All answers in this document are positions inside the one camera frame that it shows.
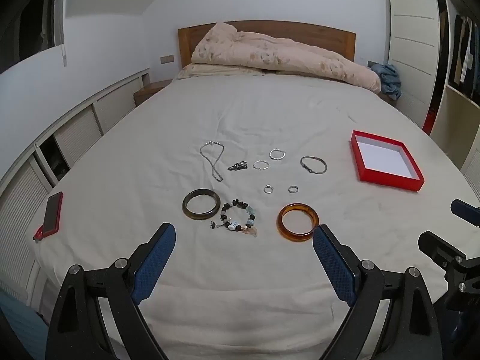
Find hanging dark clothes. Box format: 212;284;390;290
446;11;480;96

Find beaded bracelet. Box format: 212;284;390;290
210;199;259;238

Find wooden headboard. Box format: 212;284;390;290
177;20;356;69

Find blue crumpled clothing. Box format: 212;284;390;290
370;63;403;101

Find white wardrobe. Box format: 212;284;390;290
386;0;439;128

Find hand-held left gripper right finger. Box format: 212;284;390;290
312;224;441;360

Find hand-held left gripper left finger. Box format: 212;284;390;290
45;222;177;360

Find wooden nightstand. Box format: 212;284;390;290
134;79;174;106

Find beige pillow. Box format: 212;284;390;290
176;64;263;80

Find amber bangle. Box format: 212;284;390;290
277;202;320;243

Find phone in red case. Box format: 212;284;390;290
33;191;64;241

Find silver chain necklace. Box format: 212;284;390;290
199;140;227;182

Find thin silver bangle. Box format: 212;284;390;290
300;155;328;175

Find red jewelry box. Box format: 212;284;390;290
350;130;425;193

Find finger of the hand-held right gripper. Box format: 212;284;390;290
418;231;480;282
451;199;480;228

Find dark green bangle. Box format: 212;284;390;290
182;188;221;221

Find beige floral duvet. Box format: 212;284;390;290
191;22;381;94

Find low white slatted cabinet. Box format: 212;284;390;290
0;65;152;308

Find red object by wardrobe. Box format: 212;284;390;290
423;105;437;136

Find dark window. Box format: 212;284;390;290
0;0;65;74

